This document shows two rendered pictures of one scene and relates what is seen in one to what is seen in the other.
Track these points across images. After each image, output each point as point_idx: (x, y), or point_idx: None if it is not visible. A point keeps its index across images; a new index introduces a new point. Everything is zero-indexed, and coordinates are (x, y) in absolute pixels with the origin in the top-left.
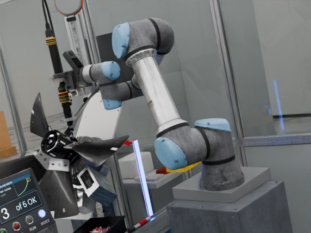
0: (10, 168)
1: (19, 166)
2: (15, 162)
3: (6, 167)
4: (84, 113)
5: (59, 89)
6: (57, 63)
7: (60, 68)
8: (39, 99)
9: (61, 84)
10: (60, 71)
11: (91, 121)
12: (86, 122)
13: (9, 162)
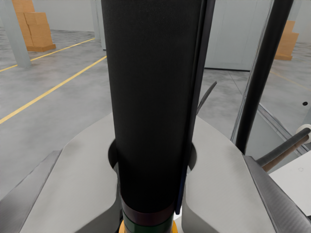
0: (116, 170)
1: (118, 182)
2: (118, 173)
3: (116, 163)
4: (306, 160)
5: (123, 223)
6: (129, 48)
7: (156, 119)
8: (204, 98)
9: (132, 221)
10: (142, 151)
11: (305, 196)
12: (292, 181)
13: (117, 163)
